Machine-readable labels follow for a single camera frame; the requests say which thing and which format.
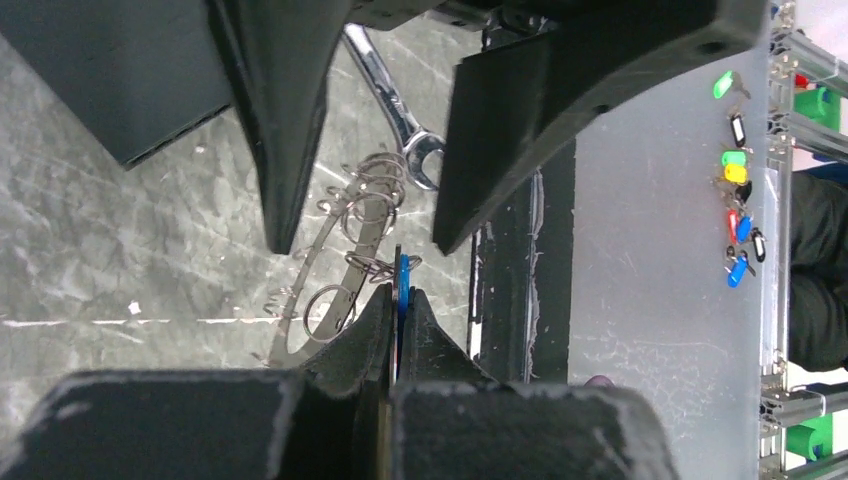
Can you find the bunch of steel keyrings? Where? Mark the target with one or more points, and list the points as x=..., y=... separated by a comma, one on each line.
x=365, y=213

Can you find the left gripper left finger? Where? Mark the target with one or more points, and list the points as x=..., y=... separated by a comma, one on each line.
x=319, y=421

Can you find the person in dark cap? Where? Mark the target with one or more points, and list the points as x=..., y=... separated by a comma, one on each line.
x=818, y=274

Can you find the silver combination wrench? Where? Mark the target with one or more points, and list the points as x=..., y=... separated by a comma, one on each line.
x=414, y=142

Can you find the pile of coloured keys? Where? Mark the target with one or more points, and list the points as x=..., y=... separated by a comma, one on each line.
x=747, y=245

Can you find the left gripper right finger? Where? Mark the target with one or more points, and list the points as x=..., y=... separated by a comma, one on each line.
x=450, y=420

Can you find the green plastic bracket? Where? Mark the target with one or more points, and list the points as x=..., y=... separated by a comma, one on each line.
x=811, y=439
x=821, y=106

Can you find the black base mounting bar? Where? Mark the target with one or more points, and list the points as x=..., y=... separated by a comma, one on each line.
x=521, y=279

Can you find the numbered metal ring disc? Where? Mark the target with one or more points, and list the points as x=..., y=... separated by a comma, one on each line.
x=329, y=269

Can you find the green plastic bracket lower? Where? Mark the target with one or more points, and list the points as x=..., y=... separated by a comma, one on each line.
x=811, y=439

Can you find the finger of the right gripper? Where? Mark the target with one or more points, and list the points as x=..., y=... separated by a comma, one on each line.
x=515, y=107
x=276, y=55

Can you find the green plastic bracket upper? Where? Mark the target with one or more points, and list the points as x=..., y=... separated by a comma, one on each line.
x=821, y=106

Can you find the black rectangular pad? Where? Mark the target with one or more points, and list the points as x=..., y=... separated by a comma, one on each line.
x=138, y=75

